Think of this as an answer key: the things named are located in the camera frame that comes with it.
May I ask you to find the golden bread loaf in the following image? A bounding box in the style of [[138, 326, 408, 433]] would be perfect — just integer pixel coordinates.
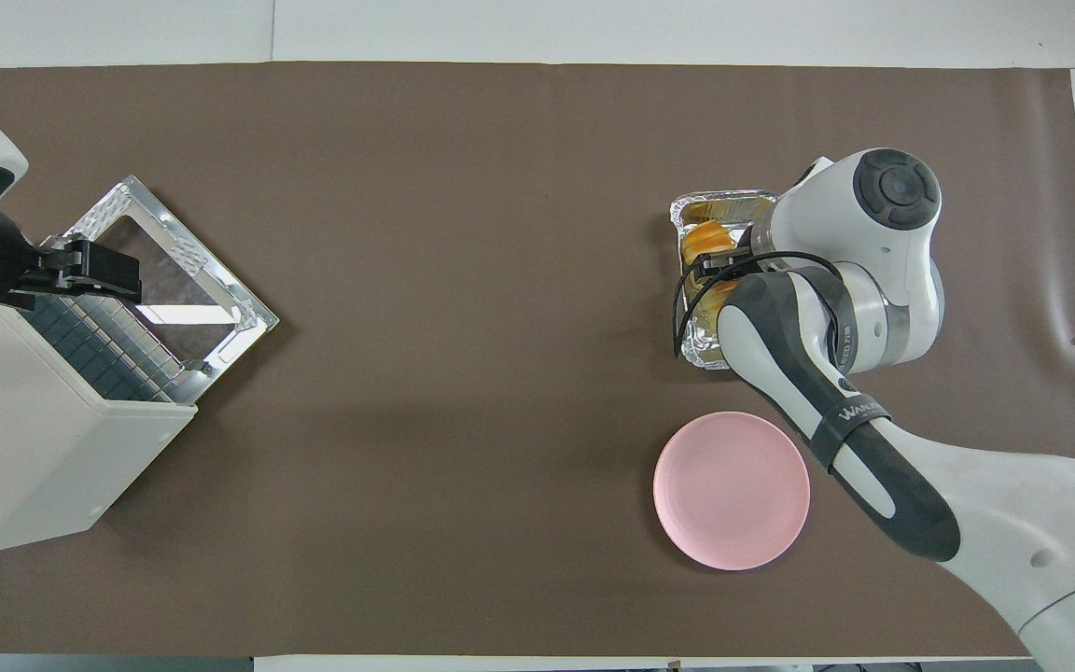
[[682, 220, 746, 324]]

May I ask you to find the aluminium foil tray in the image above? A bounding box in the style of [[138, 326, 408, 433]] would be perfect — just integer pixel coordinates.
[[669, 189, 781, 371]]

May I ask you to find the cream toaster oven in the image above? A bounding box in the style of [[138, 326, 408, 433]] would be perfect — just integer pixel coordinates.
[[0, 297, 199, 558]]

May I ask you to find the glass oven door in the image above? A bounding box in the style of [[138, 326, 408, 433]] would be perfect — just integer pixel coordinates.
[[60, 175, 281, 404]]

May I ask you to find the pink round plate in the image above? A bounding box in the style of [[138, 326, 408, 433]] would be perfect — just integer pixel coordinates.
[[653, 412, 812, 572]]

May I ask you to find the brown table mat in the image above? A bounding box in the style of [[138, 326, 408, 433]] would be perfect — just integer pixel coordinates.
[[0, 62, 1075, 659]]

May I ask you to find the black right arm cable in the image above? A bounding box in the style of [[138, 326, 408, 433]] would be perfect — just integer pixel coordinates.
[[673, 249, 843, 361]]

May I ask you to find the metal oven wire rack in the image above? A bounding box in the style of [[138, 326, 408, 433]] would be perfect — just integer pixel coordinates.
[[15, 285, 201, 404]]

